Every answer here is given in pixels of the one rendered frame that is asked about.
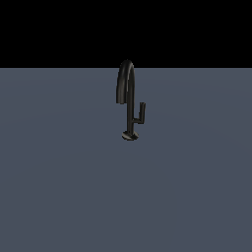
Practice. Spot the dark gooseneck faucet body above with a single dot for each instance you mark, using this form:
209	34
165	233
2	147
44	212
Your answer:
131	98

